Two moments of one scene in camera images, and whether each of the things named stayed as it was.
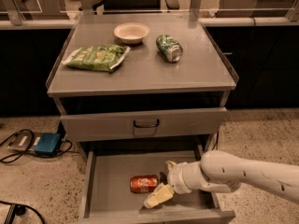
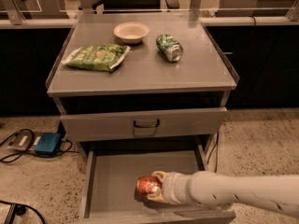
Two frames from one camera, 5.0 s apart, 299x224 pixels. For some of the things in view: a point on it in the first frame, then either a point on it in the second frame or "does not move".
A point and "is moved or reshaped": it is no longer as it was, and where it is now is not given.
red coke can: (143, 184) is moved or reshaped
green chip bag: (102, 58) does not move
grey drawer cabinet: (135, 91) does not move
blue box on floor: (47, 144) does not move
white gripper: (177, 177) → (170, 187)
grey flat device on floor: (24, 140) does not move
